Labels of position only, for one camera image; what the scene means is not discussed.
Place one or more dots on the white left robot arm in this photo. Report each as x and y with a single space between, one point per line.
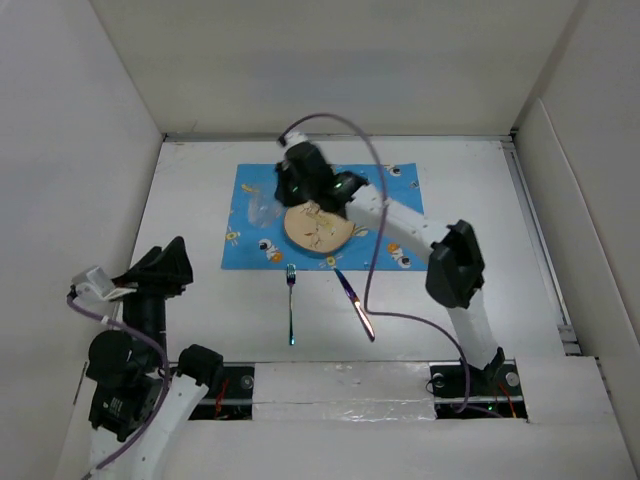
141 401

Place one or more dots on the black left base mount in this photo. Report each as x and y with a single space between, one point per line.
233 398

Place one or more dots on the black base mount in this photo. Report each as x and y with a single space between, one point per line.
233 398
500 397

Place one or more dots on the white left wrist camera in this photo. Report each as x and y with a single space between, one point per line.
93 285

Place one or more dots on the blue space-print placemat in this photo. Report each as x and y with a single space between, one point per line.
262 235

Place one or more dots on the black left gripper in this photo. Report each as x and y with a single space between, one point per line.
165 269

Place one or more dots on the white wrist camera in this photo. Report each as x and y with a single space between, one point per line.
292 138
93 285

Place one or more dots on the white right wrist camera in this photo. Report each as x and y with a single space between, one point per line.
292 138

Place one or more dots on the beige round plate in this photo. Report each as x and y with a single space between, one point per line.
316 231

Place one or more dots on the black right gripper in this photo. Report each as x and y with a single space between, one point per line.
284 172

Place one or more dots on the iridescent fork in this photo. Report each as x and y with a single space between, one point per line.
290 281

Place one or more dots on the iridescent knife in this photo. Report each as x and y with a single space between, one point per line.
356 304

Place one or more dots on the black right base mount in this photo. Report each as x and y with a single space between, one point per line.
500 397

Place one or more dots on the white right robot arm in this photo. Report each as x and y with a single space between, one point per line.
455 265

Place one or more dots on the clear drinking glass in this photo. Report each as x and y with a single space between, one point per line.
263 209

